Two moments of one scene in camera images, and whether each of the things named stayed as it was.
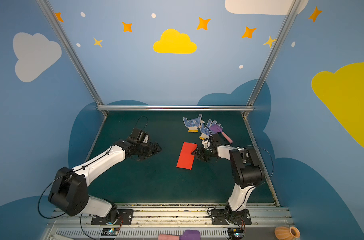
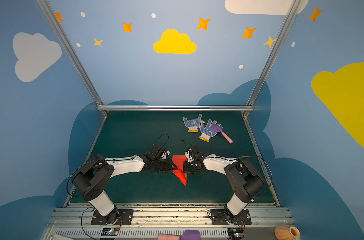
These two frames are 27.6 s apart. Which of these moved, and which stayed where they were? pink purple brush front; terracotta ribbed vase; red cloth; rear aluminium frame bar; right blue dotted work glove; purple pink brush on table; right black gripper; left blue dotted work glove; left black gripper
Moved: right black gripper; left black gripper; red cloth
Stayed: pink purple brush front; purple pink brush on table; right blue dotted work glove; rear aluminium frame bar; left blue dotted work glove; terracotta ribbed vase
